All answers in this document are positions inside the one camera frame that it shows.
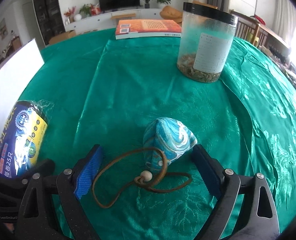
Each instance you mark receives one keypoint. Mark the small wooden bench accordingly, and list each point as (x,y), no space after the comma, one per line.
(123,17)

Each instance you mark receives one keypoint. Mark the leafy plant red pot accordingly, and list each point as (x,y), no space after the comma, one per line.
(90,9)

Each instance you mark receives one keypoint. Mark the white foam box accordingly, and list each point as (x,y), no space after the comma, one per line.
(15,74)

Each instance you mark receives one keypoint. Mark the green satin tablecloth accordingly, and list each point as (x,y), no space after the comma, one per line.
(106,91)

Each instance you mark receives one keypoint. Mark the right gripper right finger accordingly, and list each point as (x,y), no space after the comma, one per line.
(257,217)

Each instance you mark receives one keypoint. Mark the cardboard box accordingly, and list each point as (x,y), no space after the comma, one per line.
(61,37)

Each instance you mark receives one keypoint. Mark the blue patterned sachet pouch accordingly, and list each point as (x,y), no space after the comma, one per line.
(165,140)

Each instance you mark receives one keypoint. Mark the red flower vase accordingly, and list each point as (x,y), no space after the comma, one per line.
(69,14)

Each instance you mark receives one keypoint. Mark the blue yellow bag roll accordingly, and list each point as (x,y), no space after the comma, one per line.
(22,136)

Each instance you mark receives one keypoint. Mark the small dark potted plant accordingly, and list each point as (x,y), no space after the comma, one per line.
(147,4)

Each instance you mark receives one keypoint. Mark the orange book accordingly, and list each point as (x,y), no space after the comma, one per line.
(147,28)

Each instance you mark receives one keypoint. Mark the clear jar black lid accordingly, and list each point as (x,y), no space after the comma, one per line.
(206,38)

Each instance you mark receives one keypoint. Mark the orange rocking chair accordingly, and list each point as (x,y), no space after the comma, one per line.
(170,13)

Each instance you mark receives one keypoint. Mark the dark bookshelf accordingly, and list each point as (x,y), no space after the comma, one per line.
(49,18)

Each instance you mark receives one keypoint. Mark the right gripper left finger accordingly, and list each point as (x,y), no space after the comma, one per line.
(37,218)

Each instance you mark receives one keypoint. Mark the white tv cabinet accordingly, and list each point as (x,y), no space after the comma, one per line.
(103,21)

